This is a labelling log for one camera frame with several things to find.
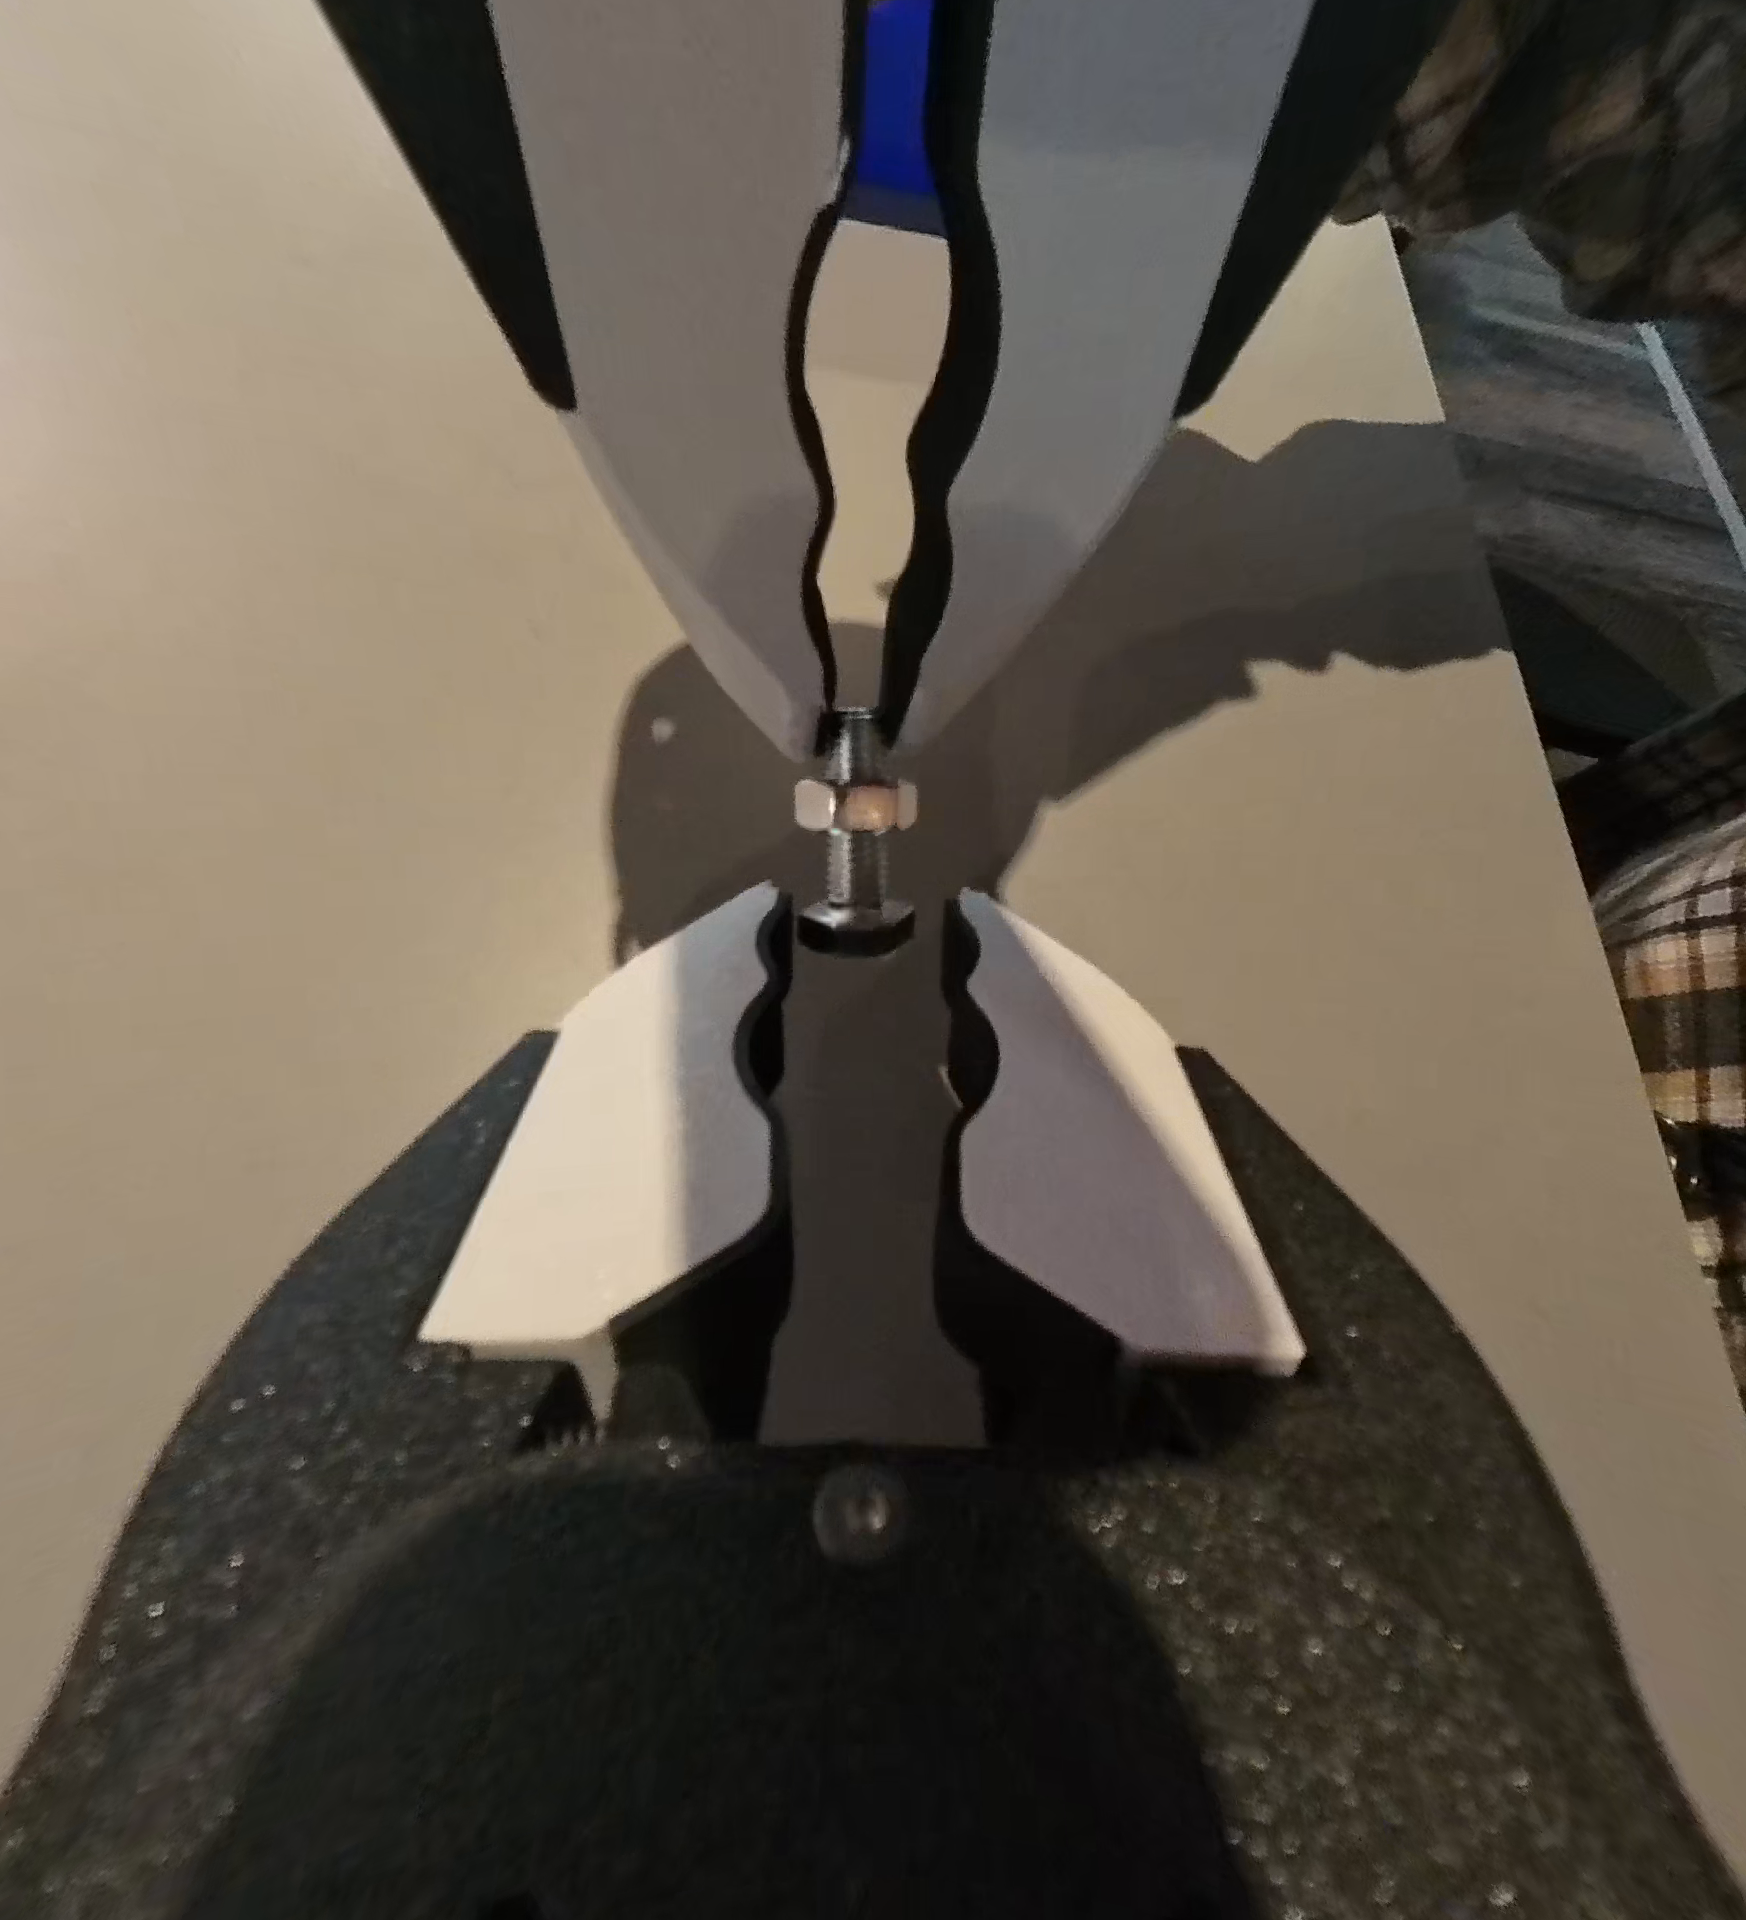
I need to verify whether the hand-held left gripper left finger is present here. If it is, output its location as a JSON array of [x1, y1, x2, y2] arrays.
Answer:
[[417, 887, 795, 1399]]

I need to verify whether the silver hex bolt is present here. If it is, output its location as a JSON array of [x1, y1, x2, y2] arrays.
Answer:
[[795, 702, 920, 958]]

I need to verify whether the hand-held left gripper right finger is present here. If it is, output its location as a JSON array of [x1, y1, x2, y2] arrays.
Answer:
[[938, 890, 1306, 1380]]

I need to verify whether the silver hex nut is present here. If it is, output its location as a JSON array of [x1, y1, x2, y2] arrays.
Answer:
[[793, 776, 924, 838]]

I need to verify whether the blue plastic bin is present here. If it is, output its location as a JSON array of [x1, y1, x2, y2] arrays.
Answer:
[[842, 0, 955, 238]]

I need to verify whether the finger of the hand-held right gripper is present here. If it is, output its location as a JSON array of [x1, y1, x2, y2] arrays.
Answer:
[[878, 0, 1306, 756], [489, 0, 854, 760]]

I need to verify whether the person's right forearm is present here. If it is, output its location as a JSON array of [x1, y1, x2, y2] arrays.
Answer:
[[1334, 0, 1746, 442]]

